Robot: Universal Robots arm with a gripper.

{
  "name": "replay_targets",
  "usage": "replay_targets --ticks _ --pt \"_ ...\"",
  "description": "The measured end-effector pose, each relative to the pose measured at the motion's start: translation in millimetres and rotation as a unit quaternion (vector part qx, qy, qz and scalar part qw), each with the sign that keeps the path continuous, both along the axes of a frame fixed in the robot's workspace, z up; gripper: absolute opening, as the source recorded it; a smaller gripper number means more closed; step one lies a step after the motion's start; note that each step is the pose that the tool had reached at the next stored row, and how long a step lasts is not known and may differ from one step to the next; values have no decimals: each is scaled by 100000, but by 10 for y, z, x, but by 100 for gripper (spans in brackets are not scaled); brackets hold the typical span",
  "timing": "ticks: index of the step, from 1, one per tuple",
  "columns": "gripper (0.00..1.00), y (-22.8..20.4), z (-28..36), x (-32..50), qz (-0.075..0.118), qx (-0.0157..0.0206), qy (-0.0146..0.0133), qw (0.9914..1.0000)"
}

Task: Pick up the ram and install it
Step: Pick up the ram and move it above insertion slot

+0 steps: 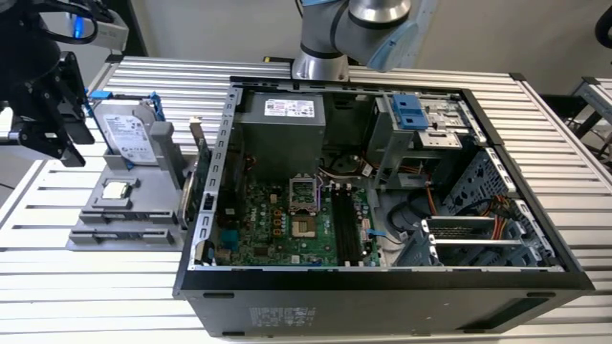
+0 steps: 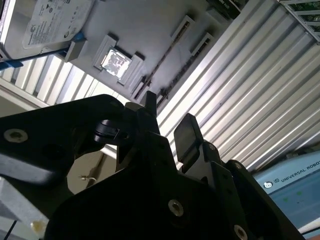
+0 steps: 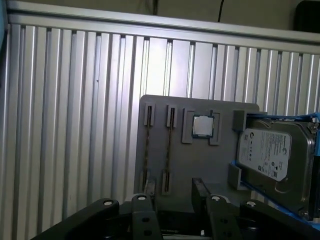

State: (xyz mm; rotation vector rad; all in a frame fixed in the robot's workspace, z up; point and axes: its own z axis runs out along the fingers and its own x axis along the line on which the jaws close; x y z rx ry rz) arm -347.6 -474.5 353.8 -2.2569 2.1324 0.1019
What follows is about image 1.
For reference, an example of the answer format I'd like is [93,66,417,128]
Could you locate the CPU socket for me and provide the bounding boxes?
[290,214,321,239]

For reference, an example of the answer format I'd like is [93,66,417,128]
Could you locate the metal slat side table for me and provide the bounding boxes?
[567,77,612,158]

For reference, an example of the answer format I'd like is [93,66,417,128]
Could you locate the green motherboard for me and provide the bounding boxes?
[213,178,385,268]

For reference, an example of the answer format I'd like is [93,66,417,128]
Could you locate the blue drive bay latch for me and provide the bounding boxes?
[390,93,430,130]

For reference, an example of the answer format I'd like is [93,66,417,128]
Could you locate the grey parts rack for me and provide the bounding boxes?
[66,120,201,252]

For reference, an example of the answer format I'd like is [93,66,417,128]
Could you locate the grey power supply unit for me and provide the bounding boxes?
[234,92,330,180]

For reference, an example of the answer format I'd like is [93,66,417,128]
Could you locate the black RAM slot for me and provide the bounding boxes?
[337,184,354,267]
[331,184,347,267]
[342,184,359,267]

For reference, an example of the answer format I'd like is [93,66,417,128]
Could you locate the black upright post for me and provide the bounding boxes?
[117,0,150,58]

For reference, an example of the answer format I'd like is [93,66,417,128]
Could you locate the black cable with blue tab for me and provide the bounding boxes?
[366,229,411,240]

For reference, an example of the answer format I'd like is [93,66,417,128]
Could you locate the silver disk bay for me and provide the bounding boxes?
[397,214,561,268]

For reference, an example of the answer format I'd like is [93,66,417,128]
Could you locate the black curved hose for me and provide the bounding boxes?
[593,0,612,47]

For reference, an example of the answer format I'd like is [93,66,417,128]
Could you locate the hard disk in blue carrier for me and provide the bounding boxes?
[81,85,167,168]

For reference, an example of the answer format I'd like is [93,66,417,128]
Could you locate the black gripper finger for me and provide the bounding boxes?
[9,77,89,168]
[57,52,97,145]

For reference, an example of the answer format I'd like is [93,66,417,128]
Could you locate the yellow white power wire bundle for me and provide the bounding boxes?
[318,152,379,180]

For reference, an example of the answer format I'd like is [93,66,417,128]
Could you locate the orange red yellow wire band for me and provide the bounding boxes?
[486,195,518,247]

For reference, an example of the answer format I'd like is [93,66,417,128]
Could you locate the silver CPU chip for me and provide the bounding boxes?
[103,180,131,199]

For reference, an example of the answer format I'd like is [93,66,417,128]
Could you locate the green graphics card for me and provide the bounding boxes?
[177,114,215,230]

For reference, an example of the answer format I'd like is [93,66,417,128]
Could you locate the black case fan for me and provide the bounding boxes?
[222,148,249,230]

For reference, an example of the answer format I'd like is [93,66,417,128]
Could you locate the black cable loop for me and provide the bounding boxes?
[386,199,431,248]

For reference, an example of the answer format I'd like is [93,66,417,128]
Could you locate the metal socket cover frame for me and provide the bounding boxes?
[289,173,321,213]

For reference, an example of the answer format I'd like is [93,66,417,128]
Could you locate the black open PC case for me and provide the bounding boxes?
[171,75,598,340]

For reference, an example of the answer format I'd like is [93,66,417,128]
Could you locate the thin orange wire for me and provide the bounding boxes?
[423,178,438,218]

